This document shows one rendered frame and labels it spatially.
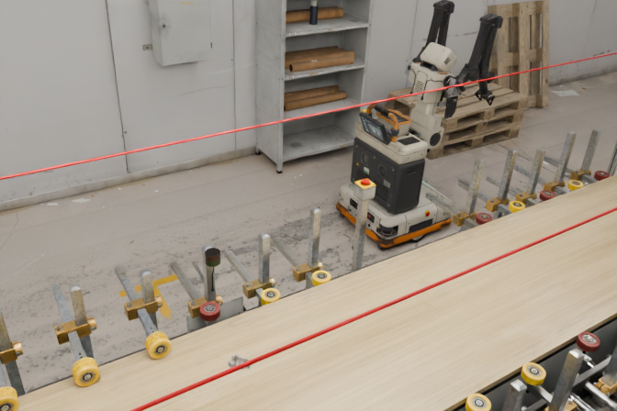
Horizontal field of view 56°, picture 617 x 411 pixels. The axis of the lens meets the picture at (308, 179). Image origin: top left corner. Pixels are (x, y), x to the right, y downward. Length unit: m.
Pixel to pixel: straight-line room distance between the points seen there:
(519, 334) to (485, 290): 0.27
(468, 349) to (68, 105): 3.47
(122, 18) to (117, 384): 3.09
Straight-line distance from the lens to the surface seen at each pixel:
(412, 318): 2.40
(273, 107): 5.01
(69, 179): 5.00
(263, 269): 2.49
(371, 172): 4.21
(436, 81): 4.06
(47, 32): 4.57
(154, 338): 2.18
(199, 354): 2.21
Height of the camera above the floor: 2.49
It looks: 29 degrees down
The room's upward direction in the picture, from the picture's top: 3 degrees clockwise
